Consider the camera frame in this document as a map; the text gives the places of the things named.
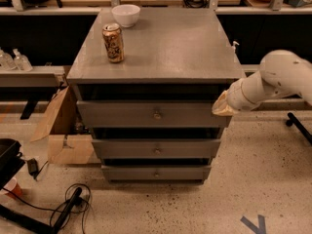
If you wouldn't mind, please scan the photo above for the brown cardboard box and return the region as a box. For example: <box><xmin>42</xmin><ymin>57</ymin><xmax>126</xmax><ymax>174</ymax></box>
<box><xmin>30</xmin><ymin>87</ymin><xmax>99</xmax><ymax>165</ymax></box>

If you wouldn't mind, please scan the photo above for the black stand leg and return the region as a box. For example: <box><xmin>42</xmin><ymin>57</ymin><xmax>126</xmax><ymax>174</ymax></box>
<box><xmin>0</xmin><ymin>186</ymin><xmax>89</xmax><ymax>234</ymax></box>

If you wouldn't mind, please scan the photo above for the grey drawer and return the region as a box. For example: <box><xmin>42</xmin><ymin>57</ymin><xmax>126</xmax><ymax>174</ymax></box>
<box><xmin>92</xmin><ymin>139</ymin><xmax>220</xmax><ymax>159</ymax></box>
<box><xmin>77</xmin><ymin>100</ymin><xmax>231</xmax><ymax>128</ymax></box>
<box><xmin>101</xmin><ymin>166</ymin><xmax>211</xmax><ymax>181</ymax></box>

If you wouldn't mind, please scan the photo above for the grey wooden drawer cabinet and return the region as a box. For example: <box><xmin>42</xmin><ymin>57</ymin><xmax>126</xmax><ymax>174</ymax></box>
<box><xmin>65</xmin><ymin>7</ymin><xmax>248</xmax><ymax>184</ymax></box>

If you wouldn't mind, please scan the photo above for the clear sanitizer bottle right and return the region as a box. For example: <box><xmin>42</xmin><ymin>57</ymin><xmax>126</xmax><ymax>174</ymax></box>
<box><xmin>13</xmin><ymin>49</ymin><xmax>32</xmax><ymax>72</ymax></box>

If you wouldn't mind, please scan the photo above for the clear sanitizer bottle left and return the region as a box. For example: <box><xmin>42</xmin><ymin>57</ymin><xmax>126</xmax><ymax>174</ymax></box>
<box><xmin>0</xmin><ymin>49</ymin><xmax>16</xmax><ymax>70</ymax></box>

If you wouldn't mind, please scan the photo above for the black power adapter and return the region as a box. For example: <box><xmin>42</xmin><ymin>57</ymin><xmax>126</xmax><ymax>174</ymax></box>
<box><xmin>27</xmin><ymin>158</ymin><xmax>39</xmax><ymax>177</ymax></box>

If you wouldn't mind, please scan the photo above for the red plastic cup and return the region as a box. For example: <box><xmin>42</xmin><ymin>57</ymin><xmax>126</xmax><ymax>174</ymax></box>
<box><xmin>0</xmin><ymin>177</ymin><xmax>22</xmax><ymax>199</ymax></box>

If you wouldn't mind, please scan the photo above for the black bin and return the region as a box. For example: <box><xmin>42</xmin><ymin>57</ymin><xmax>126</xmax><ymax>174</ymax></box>
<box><xmin>0</xmin><ymin>138</ymin><xmax>25</xmax><ymax>189</ymax></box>

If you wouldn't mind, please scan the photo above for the small white pump bottle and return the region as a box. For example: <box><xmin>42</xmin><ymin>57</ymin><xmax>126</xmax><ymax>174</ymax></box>
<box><xmin>232</xmin><ymin>41</ymin><xmax>240</xmax><ymax>54</ymax></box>

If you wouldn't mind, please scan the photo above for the gold beverage can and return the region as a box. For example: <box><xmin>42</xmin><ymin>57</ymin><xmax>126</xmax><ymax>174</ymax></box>
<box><xmin>102</xmin><ymin>23</ymin><xmax>124</xmax><ymax>63</ymax></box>

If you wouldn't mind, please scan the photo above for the grey middle drawer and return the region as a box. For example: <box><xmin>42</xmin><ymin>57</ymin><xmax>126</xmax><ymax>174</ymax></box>
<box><xmin>92</xmin><ymin>139</ymin><xmax>220</xmax><ymax>159</ymax></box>

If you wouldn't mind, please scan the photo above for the grey top drawer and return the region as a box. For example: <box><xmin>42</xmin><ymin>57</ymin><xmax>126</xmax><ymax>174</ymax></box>
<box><xmin>77</xmin><ymin>100</ymin><xmax>231</xmax><ymax>128</ymax></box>

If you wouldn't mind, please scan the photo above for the grey bottom drawer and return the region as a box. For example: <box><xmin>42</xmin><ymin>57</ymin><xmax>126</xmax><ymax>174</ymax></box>
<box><xmin>101</xmin><ymin>166</ymin><xmax>211</xmax><ymax>181</ymax></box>

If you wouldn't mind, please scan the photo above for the black metal floor leg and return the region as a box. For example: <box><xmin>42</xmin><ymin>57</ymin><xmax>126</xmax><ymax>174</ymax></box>
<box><xmin>286</xmin><ymin>112</ymin><xmax>312</xmax><ymax>145</ymax></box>

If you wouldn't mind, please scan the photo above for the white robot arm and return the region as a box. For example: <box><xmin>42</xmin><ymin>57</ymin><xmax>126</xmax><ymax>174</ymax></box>
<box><xmin>212</xmin><ymin>50</ymin><xmax>312</xmax><ymax>116</ymax></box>

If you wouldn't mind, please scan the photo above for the white ceramic bowl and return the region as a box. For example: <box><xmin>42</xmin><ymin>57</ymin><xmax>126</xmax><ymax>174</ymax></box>
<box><xmin>111</xmin><ymin>4</ymin><xmax>140</xmax><ymax>27</ymax></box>

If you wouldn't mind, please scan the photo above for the clear sanitizer bottle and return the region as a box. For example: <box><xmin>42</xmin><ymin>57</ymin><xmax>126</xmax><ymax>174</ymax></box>
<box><xmin>13</xmin><ymin>49</ymin><xmax>32</xmax><ymax>72</ymax></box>
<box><xmin>0</xmin><ymin>49</ymin><xmax>16</xmax><ymax>70</ymax></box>

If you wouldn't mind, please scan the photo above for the black floor cable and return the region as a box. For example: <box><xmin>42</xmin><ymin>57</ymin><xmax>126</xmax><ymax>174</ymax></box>
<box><xmin>0</xmin><ymin>182</ymin><xmax>94</xmax><ymax>234</ymax></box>

